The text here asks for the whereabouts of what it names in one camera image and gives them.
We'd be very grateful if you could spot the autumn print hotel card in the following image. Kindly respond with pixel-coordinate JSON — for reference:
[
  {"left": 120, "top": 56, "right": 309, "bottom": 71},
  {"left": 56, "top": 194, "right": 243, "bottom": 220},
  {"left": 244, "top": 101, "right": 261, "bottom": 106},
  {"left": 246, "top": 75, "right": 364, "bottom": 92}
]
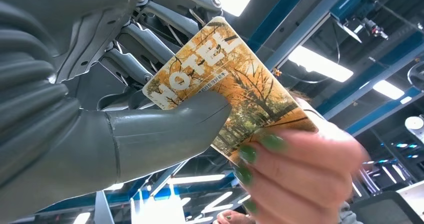
[{"left": 142, "top": 16, "right": 319, "bottom": 165}]

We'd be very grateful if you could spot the white humanoid robot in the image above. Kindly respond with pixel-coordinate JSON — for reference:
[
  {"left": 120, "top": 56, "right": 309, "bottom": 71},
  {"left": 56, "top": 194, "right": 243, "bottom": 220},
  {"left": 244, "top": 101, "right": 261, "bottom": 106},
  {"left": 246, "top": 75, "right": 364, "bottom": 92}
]
[{"left": 404, "top": 60, "right": 424, "bottom": 145}]

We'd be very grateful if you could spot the blue ceiling device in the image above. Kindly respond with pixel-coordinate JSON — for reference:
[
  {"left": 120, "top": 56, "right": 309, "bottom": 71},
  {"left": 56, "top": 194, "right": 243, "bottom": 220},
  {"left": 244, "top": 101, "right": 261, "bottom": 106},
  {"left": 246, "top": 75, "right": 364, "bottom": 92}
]
[{"left": 330, "top": 0, "right": 389, "bottom": 44}]

